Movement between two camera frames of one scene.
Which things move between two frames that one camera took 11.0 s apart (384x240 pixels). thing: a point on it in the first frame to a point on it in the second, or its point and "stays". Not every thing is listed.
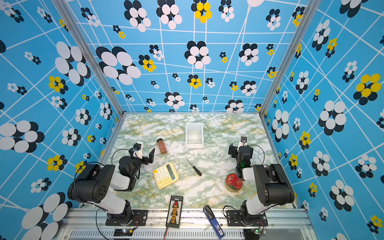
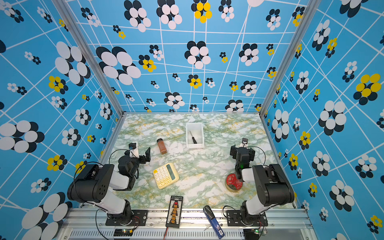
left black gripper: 150,160 stays
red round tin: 233,183 stays
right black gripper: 235,150 stays
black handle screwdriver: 197,171 to 194,140
